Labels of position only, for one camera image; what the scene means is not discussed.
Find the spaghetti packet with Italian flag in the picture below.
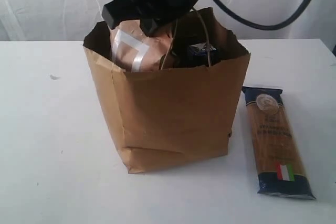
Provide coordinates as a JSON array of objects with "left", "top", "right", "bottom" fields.
[{"left": 241, "top": 86, "right": 315, "bottom": 200}]

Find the brown pouch with orange label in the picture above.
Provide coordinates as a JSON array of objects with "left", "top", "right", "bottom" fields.
[{"left": 109, "top": 20, "right": 177, "bottom": 72}]

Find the brown paper shopping bag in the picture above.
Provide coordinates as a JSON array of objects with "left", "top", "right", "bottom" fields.
[{"left": 83, "top": 7, "right": 250, "bottom": 174}]

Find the blue and white milk carton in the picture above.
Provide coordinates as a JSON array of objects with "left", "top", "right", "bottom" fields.
[{"left": 187, "top": 43, "right": 221, "bottom": 67}]

